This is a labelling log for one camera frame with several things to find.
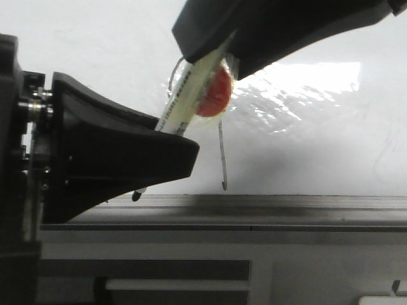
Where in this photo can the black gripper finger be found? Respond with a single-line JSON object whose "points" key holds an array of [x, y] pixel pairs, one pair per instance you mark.
{"points": [[263, 32]]}

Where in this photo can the white whiteboard marker pen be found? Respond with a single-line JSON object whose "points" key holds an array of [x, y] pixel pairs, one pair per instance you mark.
{"points": [[203, 90]]}

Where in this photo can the white whiteboard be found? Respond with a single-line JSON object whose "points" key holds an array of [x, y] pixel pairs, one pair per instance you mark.
{"points": [[329, 119]]}

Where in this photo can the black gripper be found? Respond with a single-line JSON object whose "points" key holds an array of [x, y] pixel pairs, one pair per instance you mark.
{"points": [[98, 150]]}

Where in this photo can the white box bottom right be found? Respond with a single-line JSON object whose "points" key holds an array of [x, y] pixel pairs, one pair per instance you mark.
{"points": [[383, 300]]}

